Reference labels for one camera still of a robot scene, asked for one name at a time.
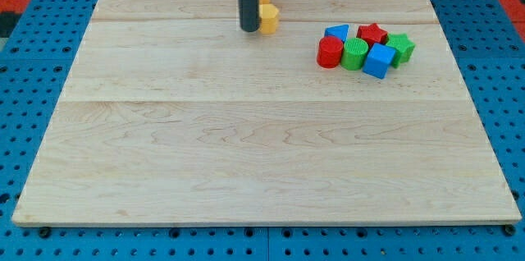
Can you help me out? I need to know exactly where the red star block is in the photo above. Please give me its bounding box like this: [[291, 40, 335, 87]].
[[356, 23, 388, 48]]

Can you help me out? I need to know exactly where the light wooden board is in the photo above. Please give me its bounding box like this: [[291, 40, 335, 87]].
[[12, 0, 522, 227]]

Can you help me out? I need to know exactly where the green star block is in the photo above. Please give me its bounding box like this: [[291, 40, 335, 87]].
[[386, 33, 416, 69]]

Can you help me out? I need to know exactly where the yellow hexagon block front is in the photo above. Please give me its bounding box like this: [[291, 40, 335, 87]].
[[259, 4, 280, 34]]

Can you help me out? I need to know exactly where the blue triangle block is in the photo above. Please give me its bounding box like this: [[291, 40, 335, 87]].
[[324, 24, 349, 43]]

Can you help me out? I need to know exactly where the red cylinder block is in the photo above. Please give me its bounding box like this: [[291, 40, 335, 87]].
[[317, 35, 344, 69]]

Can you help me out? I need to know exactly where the green cylinder block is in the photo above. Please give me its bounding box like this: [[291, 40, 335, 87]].
[[340, 38, 369, 71]]

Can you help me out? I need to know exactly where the blue cube block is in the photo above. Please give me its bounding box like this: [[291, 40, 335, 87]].
[[362, 43, 396, 79]]

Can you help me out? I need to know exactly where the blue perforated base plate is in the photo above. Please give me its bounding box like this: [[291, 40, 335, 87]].
[[1, 0, 524, 260]]

